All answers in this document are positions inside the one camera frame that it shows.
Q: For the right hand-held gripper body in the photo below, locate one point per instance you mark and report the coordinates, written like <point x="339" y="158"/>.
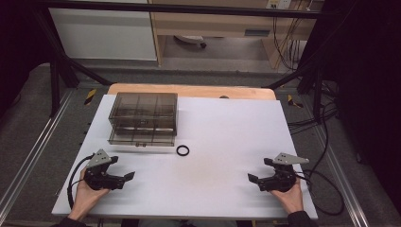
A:
<point x="282" y="179"/>

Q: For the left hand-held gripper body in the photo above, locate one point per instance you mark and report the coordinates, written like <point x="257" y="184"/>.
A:
<point x="98" y="159"/>

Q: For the person's right hand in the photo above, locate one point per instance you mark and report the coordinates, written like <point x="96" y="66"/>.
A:
<point x="293" y="198"/>

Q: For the person's left hand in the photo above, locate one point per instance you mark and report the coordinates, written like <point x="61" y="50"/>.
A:
<point x="85" y="195"/>

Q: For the transparent grey drawer box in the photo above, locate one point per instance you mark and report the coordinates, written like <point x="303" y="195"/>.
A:
<point x="143" y="118"/>

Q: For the yellow black tape strip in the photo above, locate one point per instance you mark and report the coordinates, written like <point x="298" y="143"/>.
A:
<point x="90" y="97"/>
<point x="294" y="101"/>

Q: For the wooden table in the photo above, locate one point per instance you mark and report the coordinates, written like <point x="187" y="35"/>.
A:
<point x="189" y="90"/>

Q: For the dark curtain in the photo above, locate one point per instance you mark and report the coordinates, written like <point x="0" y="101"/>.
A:
<point x="369" y="94"/>
<point x="19" y="47"/>

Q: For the white cabinet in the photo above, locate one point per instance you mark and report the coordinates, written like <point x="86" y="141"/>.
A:
<point x="101" y="34"/>

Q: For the white chair base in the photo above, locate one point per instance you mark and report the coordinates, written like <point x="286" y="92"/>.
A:
<point x="190" y="39"/>

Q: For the light wooden desk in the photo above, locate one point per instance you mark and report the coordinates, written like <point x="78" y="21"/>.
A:
<point x="220" y="26"/>

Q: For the aluminium floor rail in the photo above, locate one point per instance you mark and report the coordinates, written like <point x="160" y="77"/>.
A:
<point x="34" y="148"/>
<point x="343" y="179"/>

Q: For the wall power socket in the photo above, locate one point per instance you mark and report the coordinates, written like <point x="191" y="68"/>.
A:
<point x="279" y="3"/>

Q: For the black metal frame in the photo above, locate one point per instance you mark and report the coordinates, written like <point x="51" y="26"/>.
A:
<point x="189" y="10"/>

